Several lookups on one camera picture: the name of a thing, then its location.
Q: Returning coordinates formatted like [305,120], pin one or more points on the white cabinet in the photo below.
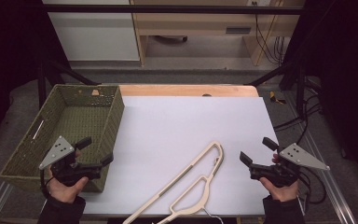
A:
[96,37]

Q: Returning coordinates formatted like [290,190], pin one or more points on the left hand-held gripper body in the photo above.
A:
[73,172]

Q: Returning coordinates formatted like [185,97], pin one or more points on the white table sheet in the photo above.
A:
[174,130]

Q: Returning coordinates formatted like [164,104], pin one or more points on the light wooden desk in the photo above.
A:
[195,23]

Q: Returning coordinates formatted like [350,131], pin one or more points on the black curtain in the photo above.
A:
[345,62]
[9,46]

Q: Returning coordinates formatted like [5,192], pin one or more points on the person's left hand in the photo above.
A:
[65,193]

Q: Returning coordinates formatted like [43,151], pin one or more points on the green woven basket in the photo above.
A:
[77,121]

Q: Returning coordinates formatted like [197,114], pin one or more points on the black metal frame stand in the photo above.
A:
[299,90]
[42,84]

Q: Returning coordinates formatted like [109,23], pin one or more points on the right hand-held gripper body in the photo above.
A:
[276,175]

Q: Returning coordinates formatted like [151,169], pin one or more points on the black horizontal frame bar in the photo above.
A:
[167,9]

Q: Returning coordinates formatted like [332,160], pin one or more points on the yellow black hand tool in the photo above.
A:
[273,97]

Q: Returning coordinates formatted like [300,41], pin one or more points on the beige wooden clothes hanger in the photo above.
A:
[180,179]

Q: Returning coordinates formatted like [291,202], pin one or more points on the person's right hand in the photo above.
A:
[281,193]

